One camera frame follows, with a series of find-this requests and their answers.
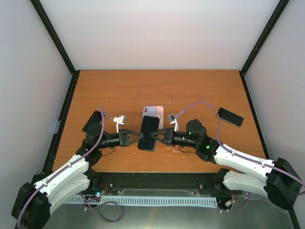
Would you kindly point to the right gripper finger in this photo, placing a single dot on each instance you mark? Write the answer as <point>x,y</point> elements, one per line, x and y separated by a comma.
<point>161,139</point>
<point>158,133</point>

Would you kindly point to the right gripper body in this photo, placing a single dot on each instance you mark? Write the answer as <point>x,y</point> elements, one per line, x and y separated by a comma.
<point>169,138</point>

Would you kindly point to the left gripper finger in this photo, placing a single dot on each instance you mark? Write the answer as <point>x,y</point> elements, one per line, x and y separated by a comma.
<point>131,141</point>
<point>133,134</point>

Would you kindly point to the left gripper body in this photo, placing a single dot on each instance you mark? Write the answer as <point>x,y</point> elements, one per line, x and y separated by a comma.
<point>122,132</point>

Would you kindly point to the black phone case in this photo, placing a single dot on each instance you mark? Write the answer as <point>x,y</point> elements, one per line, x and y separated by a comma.
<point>149,124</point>

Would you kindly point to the blue-edged phone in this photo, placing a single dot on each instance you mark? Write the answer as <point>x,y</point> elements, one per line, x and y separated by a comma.
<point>96,117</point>

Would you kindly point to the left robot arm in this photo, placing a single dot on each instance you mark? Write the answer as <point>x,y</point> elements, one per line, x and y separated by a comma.
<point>35,203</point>

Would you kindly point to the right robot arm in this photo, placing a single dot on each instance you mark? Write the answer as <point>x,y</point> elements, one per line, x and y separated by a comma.
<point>273,179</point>

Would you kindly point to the pink phone case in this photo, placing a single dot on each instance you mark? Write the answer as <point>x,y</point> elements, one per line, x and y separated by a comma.
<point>160,115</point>

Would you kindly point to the purple phone case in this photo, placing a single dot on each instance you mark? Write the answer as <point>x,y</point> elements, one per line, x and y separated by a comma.
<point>149,111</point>

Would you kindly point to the green-edged phone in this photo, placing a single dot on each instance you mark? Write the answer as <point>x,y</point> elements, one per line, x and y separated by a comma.
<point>230,117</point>

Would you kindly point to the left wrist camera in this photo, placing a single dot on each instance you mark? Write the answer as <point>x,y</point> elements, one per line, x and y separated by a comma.
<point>119,121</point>

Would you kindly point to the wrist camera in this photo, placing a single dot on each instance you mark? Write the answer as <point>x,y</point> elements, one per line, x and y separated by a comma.
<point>173,121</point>
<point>119,121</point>

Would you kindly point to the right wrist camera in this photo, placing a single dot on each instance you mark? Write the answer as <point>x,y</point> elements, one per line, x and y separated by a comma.
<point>173,121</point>

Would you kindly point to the light blue cable duct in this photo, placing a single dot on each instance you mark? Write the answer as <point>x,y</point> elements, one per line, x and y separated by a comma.
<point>143,201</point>

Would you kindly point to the black aluminium frame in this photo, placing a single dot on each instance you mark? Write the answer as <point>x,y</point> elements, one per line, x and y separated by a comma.
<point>282,4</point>

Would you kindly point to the metal base plate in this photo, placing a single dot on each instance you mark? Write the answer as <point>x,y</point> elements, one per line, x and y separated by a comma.
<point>248,212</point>

